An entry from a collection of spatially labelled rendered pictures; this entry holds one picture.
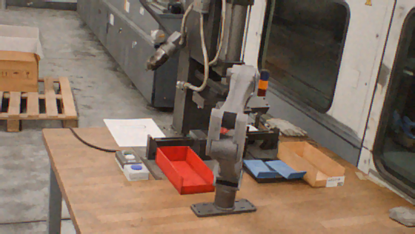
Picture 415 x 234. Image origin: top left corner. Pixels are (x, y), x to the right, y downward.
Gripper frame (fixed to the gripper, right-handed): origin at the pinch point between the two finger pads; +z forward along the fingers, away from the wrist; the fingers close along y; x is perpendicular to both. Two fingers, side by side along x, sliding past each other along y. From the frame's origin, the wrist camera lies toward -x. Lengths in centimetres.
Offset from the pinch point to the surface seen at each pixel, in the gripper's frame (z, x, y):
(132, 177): 20.7, 25.7, -0.3
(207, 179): 17.3, 2.0, -6.3
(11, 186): 190, 47, 110
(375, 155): 14, -68, -6
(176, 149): 24.3, 6.0, 11.7
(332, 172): 16, -46, -10
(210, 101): 8.2, -5.2, 20.4
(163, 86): 234, -103, 235
